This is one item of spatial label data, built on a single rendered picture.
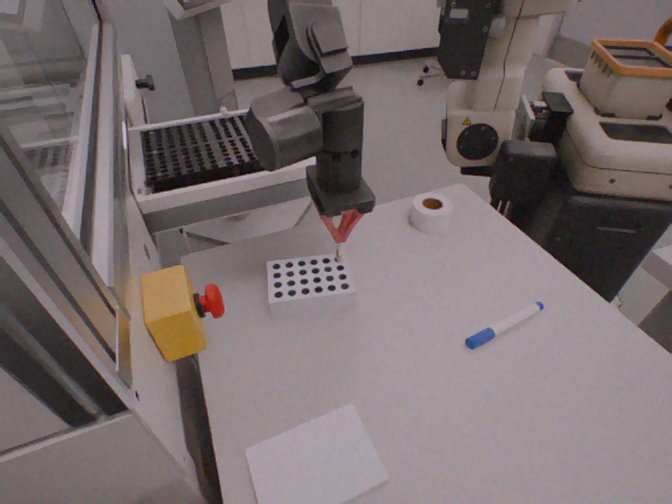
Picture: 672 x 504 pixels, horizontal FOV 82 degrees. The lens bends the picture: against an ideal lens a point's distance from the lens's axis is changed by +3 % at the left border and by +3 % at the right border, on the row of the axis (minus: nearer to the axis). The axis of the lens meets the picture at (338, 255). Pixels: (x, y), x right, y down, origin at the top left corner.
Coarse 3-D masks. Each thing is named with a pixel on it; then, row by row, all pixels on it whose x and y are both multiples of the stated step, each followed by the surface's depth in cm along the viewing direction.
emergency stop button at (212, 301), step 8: (208, 288) 42; (216, 288) 42; (200, 296) 42; (208, 296) 41; (216, 296) 41; (208, 304) 41; (216, 304) 41; (224, 304) 43; (208, 312) 42; (216, 312) 41
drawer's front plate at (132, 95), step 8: (128, 56) 89; (128, 64) 85; (128, 72) 81; (128, 80) 78; (128, 88) 75; (136, 88) 83; (128, 96) 72; (136, 96) 78; (128, 104) 72; (136, 104) 72; (144, 104) 90; (136, 112) 73; (144, 112) 83; (136, 120) 74
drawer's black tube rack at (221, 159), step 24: (216, 120) 71; (240, 120) 72; (144, 144) 65; (168, 144) 65; (192, 144) 65; (216, 144) 64; (240, 144) 64; (144, 168) 59; (168, 168) 59; (192, 168) 59; (216, 168) 59; (240, 168) 65
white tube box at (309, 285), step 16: (320, 256) 59; (272, 272) 57; (288, 272) 57; (304, 272) 58; (320, 272) 57; (336, 272) 57; (272, 288) 55; (288, 288) 55; (304, 288) 55; (320, 288) 55; (336, 288) 55; (352, 288) 55; (272, 304) 53; (288, 304) 53; (304, 304) 54; (320, 304) 55; (336, 304) 55; (352, 304) 56
